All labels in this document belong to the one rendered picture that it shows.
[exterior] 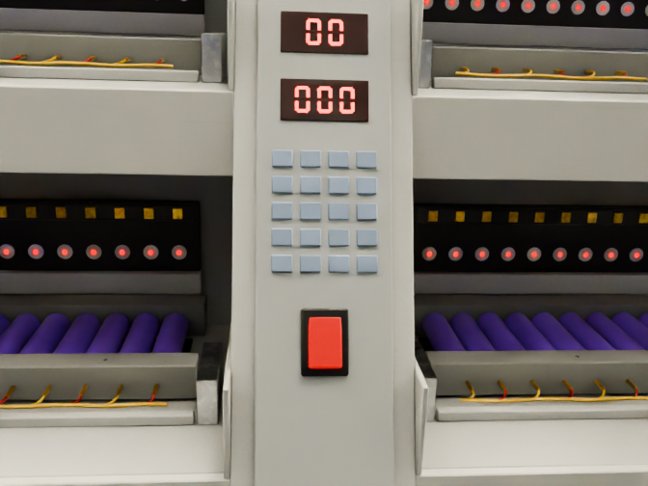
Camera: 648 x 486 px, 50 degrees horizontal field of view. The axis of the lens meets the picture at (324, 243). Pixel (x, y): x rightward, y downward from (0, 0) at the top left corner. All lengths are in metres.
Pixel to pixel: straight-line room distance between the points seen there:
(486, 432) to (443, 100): 0.19
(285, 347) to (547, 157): 0.18
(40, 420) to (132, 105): 0.18
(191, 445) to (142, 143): 0.16
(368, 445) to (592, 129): 0.21
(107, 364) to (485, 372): 0.23
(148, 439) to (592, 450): 0.24
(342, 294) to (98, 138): 0.15
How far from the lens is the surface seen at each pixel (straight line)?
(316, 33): 0.38
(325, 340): 0.35
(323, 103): 0.37
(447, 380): 0.44
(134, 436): 0.41
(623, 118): 0.42
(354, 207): 0.36
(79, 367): 0.43
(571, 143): 0.41
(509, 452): 0.41
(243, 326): 0.36
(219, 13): 0.60
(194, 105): 0.38
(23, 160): 0.40
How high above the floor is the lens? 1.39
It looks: 5 degrees up
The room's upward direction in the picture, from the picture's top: straight up
